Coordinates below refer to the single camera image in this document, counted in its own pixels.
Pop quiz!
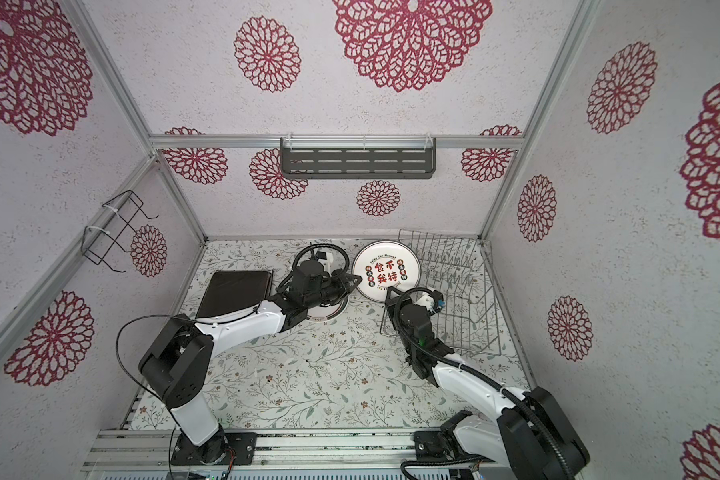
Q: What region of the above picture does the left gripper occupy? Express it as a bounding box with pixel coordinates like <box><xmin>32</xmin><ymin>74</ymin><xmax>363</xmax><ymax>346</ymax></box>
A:
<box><xmin>307</xmin><ymin>268</ymin><xmax>364</xmax><ymax>310</ymax></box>

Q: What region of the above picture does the round plate red rim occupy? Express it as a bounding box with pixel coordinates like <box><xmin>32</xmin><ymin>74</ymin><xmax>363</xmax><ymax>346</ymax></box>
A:
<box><xmin>307</xmin><ymin>298</ymin><xmax>349</xmax><ymax>322</ymax></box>

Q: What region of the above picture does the white round plate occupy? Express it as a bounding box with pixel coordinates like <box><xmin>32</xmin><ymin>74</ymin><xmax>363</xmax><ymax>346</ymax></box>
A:
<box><xmin>351</xmin><ymin>240</ymin><xmax>423</xmax><ymax>303</ymax></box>

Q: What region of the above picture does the black square plate yellow rim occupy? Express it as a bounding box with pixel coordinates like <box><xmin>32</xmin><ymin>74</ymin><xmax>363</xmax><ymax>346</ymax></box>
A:
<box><xmin>196</xmin><ymin>270</ymin><xmax>273</xmax><ymax>320</ymax></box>

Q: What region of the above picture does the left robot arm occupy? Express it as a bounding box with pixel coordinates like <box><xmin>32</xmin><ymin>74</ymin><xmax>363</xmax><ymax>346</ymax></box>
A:
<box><xmin>138</xmin><ymin>243</ymin><xmax>361</xmax><ymax>463</ymax></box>

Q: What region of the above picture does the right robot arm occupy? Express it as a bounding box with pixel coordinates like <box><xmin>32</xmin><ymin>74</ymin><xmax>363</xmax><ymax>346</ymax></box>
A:
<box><xmin>385</xmin><ymin>287</ymin><xmax>591</xmax><ymax>479</ymax></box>

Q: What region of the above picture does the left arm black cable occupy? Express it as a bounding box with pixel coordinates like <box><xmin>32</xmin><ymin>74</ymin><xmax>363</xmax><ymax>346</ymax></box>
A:
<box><xmin>115</xmin><ymin>242</ymin><xmax>352</xmax><ymax>480</ymax></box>

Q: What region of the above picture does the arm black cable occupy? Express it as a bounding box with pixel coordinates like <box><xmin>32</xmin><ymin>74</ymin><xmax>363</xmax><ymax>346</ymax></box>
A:
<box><xmin>392</xmin><ymin>286</ymin><xmax>577</xmax><ymax>480</ymax></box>
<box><xmin>115</xmin><ymin>242</ymin><xmax>352</xmax><ymax>480</ymax></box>

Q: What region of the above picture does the wire dish rack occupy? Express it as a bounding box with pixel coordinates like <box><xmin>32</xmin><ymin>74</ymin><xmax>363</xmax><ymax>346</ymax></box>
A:
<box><xmin>397</xmin><ymin>229</ymin><xmax>503</xmax><ymax>357</ymax></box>

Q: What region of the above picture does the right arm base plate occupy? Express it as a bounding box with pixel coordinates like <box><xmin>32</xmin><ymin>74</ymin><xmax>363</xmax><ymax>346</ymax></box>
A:
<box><xmin>413</xmin><ymin>430</ymin><xmax>487</xmax><ymax>463</ymax></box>

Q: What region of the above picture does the grey wall shelf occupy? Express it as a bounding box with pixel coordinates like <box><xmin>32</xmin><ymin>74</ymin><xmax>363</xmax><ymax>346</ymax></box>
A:
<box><xmin>280</xmin><ymin>137</ymin><xmax>437</xmax><ymax>180</ymax></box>

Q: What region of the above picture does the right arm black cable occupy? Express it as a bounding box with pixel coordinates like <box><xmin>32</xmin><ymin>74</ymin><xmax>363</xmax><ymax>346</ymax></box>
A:
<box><xmin>392</xmin><ymin>286</ymin><xmax>577</xmax><ymax>480</ymax></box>

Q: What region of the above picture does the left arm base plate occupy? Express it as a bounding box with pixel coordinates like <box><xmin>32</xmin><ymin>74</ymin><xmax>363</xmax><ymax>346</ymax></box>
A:
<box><xmin>170</xmin><ymin>432</ymin><xmax>258</xmax><ymax>466</ymax></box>

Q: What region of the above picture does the black wire wall basket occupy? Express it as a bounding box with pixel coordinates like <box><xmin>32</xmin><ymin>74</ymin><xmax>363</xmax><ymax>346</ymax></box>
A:
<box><xmin>79</xmin><ymin>189</ymin><xmax>158</xmax><ymax>274</ymax></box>

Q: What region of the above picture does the aluminium mounting rail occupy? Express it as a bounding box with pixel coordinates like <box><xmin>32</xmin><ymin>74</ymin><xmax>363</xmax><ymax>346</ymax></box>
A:
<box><xmin>80</xmin><ymin>428</ymin><xmax>416</xmax><ymax>473</ymax></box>

